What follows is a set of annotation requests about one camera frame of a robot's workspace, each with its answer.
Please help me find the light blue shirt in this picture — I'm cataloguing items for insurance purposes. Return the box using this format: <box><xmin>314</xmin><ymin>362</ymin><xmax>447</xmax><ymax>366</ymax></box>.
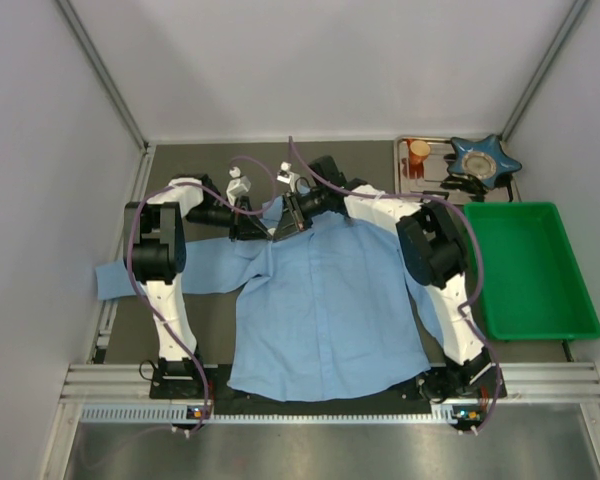
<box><xmin>94</xmin><ymin>192</ymin><xmax>451</xmax><ymax>403</ymax></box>

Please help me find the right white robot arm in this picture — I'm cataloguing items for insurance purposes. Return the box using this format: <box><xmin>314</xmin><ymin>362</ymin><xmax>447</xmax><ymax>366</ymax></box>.
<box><xmin>274</xmin><ymin>156</ymin><xmax>493</xmax><ymax>395</ymax></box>

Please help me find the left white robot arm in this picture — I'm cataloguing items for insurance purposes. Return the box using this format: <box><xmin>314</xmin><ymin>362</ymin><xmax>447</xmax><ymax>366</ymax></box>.
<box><xmin>123</xmin><ymin>168</ymin><xmax>270</xmax><ymax>395</ymax></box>

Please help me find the orange cup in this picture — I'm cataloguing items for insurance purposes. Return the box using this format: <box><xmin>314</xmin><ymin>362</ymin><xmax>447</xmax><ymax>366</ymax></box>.
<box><xmin>408</xmin><ymin>140</ymin><xmax>431</xmax><ymax>166</ymax></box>

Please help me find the metal tray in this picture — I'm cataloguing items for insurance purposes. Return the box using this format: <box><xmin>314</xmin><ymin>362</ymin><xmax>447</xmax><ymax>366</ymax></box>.
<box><xmin>394</xmin><ymin>136</ymin><xmax>520</xmax><ymax>205</ymax></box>

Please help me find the blue star-shaped dish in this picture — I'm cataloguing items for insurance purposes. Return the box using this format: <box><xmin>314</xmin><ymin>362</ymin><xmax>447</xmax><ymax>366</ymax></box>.
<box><xmin>447</xmin><ymin>134</ymin><xmax>522</xmax><ymax>190</ymax></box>

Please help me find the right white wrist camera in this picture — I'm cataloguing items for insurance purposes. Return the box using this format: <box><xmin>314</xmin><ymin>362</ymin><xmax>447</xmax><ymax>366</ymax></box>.
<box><xmin>276</xmin><ymin>162</ymin><xmax>300</xmax><ymax>192</ymax></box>

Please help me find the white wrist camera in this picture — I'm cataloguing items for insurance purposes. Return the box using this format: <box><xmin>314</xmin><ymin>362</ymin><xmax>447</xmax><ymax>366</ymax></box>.
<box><xmin>226</xmin><ymin>166</ymin><xmax>251</xmax><ymax>206</ymax></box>
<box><xmin>276</xmin><ymin>162</ymin><xmax>300</xmax><ymax>192</ymax></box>

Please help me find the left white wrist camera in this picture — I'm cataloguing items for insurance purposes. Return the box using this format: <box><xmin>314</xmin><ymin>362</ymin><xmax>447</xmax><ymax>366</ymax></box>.
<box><xmin>226</xmin><ymin>166</ymin><xmax>251</xmax><ymax>206</ymax></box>

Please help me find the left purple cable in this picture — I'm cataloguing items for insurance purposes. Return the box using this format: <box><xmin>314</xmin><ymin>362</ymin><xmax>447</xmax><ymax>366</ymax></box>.
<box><xmin>124</xmin><ymin>155</ymin><xmax>276</xmax><ymax>436</ymax></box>

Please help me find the purple cable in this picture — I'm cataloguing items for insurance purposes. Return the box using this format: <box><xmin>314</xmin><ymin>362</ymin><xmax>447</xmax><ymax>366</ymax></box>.
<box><xmin>124</xmin><ymin>155</ymin><xmax>276</xmax><ymax>436</ymax></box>
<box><xmin>286</xmin><ymin>135</ymin><xmax>504</xmax><ymax>436</ymax></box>

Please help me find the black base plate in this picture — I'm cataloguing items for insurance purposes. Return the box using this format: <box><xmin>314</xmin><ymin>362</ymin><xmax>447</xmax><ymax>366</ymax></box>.
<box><xmin>149</xmin><ymin>362</ymin><xmax>511</xmax><ymax>416</ymax></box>

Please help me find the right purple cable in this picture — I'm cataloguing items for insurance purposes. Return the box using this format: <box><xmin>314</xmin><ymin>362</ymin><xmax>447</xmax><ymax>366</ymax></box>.
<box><xmin>286</xmin><ymin>135</ymin><xmax>504</xmax><ymax>436</ymax></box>

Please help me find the aluminium front rail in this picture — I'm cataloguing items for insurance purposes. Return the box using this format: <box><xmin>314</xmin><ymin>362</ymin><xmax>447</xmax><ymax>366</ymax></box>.
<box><xmin>60</xmin><ymin>362</ymin><xmax>600</xmax><ymax>426</ymax></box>

